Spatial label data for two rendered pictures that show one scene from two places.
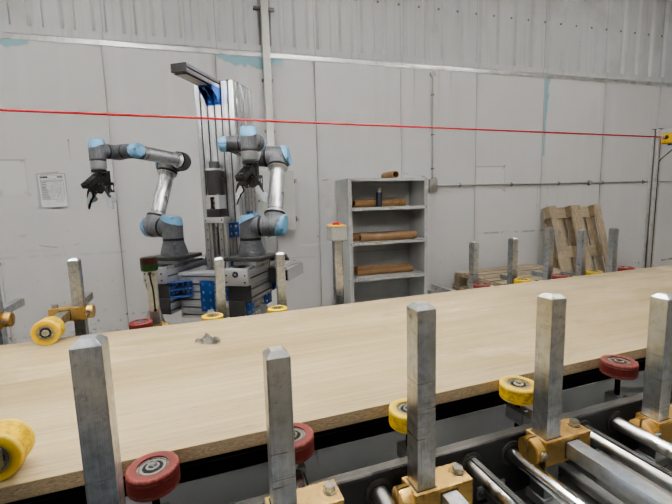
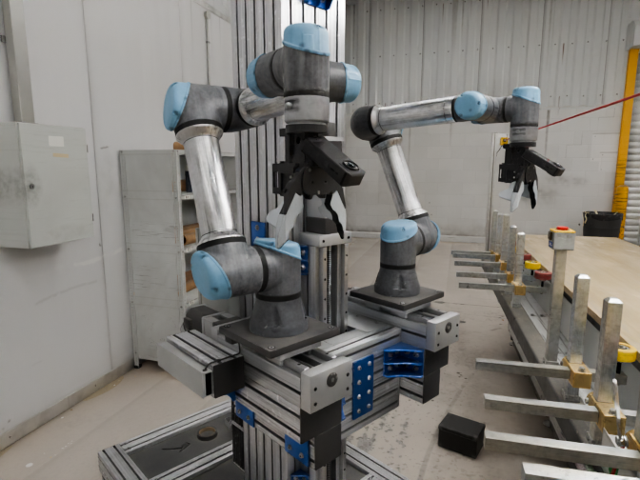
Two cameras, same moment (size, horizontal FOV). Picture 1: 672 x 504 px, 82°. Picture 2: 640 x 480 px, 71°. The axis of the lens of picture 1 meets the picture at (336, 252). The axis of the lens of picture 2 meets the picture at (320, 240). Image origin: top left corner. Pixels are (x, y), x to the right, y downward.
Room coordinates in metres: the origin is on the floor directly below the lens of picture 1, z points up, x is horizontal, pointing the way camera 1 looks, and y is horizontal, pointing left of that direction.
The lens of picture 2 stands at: (1.58, 1.83, 1.45)
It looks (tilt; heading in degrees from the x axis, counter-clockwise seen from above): 9 degrees down; 303
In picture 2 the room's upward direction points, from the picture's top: straight up
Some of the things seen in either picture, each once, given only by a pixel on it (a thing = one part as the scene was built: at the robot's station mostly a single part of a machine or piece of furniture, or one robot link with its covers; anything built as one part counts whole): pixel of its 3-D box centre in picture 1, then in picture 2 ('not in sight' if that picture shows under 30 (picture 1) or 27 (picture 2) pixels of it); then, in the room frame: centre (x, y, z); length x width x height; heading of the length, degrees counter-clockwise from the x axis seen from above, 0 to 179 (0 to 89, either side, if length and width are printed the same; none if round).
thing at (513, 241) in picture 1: (511, 281); (510, 266); (2.05, -0.94, 0.87); 0.04 x 0.04 x 0.48; 19
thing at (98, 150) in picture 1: (97, 150); (305, 63); (2.02, 1.19, 1.62); 0.09 x 0.08 x 0.11; 159
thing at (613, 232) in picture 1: (611, 267); (493, 242); (2.29, -1.65, 0.88); 0.04 x 0.04 x 0.48; 19
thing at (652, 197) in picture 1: (657, 212); (495, 196); (2.36, -1.96, 1.20); 0.15 x 0.12 x 1.00; 109
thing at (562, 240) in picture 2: (336, 233); (561, 240); (1.72, -0.01, 1.18); 0.07 x 0.07 x 0.08; 19
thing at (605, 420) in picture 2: not in sight; (604, 411); (1.55, 0.50, 0.81); 0.14 x 0.06 x 0.05; 109
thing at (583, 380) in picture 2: not in sight; (575, 370); (1.63, 0.26, 0.81); 0.14 x 0.06 x 0.05; 109
